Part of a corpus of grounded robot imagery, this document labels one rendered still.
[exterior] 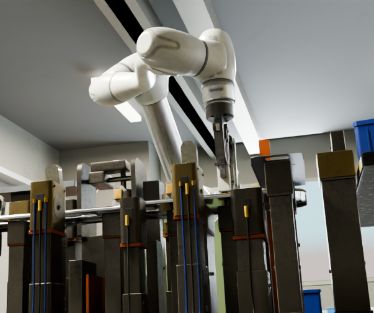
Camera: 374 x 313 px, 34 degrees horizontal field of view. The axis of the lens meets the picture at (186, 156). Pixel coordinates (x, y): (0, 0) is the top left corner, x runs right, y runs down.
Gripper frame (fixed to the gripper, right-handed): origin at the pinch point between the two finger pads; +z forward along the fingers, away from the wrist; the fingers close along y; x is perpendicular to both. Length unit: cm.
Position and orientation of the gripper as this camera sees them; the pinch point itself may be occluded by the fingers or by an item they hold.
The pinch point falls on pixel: (224, 179)
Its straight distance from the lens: 159.2
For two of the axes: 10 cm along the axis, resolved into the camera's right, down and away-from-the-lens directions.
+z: 0.5, 9.6, -2.7
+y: -2.0, -2.6, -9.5
